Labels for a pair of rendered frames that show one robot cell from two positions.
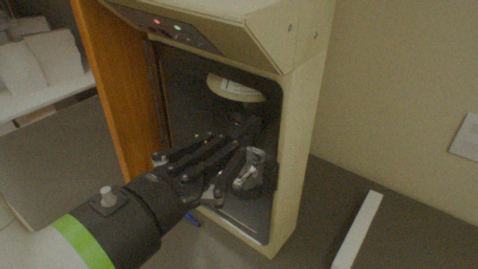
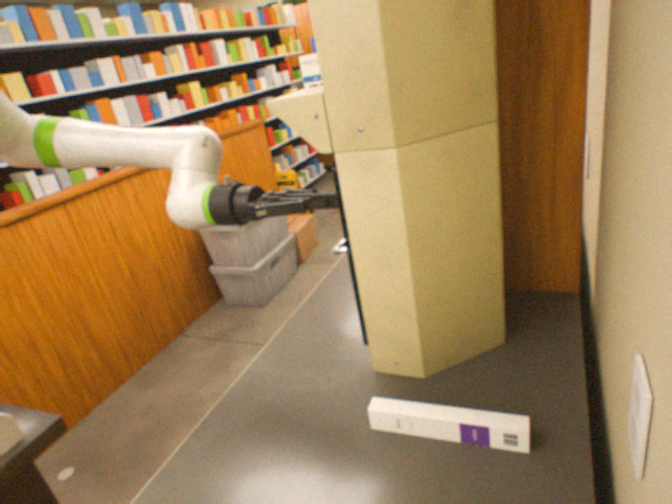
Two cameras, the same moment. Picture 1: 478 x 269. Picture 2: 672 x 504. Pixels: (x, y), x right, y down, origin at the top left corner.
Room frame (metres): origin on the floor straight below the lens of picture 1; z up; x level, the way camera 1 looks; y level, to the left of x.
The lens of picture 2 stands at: (0.24, -0.85, 1.57)
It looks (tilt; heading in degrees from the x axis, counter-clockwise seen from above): 24 degrees down; 80
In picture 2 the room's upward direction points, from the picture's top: 11 degrees counter-clockwise
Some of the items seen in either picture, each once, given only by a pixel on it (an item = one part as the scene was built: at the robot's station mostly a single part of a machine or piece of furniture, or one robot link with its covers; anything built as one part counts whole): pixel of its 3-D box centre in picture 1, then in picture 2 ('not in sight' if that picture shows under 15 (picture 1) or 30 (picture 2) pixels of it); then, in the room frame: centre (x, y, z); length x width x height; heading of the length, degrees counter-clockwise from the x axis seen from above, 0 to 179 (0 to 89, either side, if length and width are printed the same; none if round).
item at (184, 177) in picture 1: (213, 166); (287, 204); (0.32, 0.03, 1.31); 0.11 x 0.01 x 0.04; 140
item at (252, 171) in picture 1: (229, 170); (351, 243); (0.43, 0.01, 1.20); 0.10 x 0.05 x 0.03; 51
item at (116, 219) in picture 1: (117, 228); (232, 202); (0.21, 0.13, 1.31); 0.09 x 0.06 x 0.12; 52
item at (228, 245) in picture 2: not in sight; (248, 229); (0.21, 2.39, 0.49); 0.60 x 0.42 x 0.33; 52
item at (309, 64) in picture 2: not in sight; (318, 70); (0.43, 0.05, 1.54); 0.05 x 0.05 x 0.06; 59
